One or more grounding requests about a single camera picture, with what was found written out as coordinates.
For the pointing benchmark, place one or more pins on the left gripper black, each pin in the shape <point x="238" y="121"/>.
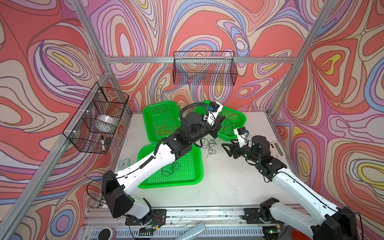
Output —
<point x="214" y="129"/>

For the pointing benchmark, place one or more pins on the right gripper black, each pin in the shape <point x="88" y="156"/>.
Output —
<point x="235" y="147"/>

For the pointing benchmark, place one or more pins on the pink white calculator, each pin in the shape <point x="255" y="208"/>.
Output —
<point x="276" y="150"/>

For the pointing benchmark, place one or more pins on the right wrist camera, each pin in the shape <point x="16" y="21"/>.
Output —
<point x="241" y="135"/>

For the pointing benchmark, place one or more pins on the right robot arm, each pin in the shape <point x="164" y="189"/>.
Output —
<point x="323" y="220"/>

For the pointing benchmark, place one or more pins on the green basket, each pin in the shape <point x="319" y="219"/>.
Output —
<point x="161" y="120"/>
<point x="233" y="120"/>
<point x="188" y="170"/>

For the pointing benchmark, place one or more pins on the green basket back right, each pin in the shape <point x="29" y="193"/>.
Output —
<point x="233" y="120"/>

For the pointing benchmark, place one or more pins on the black wire basket left wall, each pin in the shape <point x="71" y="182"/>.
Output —
<point x="102" y="114"/>

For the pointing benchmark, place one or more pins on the black wire basket back wall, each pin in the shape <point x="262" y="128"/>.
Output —
<point x="204" y="68"/>

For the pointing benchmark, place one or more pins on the small white clock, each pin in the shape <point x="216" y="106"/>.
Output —
<point x="123" y="164"/>

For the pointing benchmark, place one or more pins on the red bucket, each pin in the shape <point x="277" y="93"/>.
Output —
<point x="297" y="235"/>

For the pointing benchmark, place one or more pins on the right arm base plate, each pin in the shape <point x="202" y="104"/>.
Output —
<point x="253" y="216"/>

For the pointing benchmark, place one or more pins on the green basket front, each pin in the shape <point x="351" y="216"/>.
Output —
<point x="188" y="170"/>

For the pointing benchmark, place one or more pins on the black wire basket wall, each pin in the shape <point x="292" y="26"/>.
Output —
<point x="204" y="68"/>
<point x="102" y="114"/>

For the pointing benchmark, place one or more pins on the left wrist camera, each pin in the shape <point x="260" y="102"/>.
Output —
<point x="214" y="109"/>

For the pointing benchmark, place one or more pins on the green basket back left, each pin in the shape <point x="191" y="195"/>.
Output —
<point x="161" y="120"/>

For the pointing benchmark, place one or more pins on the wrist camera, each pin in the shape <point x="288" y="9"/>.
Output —
<point x="214" y="109"/>
<point x="241" y="135"/>

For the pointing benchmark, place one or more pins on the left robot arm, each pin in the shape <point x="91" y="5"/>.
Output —
<point x="117" y="188"/>

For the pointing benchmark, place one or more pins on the silver metal bar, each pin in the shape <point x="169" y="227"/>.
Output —
<point x="193" y="233"/>

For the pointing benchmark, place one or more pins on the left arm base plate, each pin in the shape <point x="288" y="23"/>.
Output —
<point x="156" y="217"/>

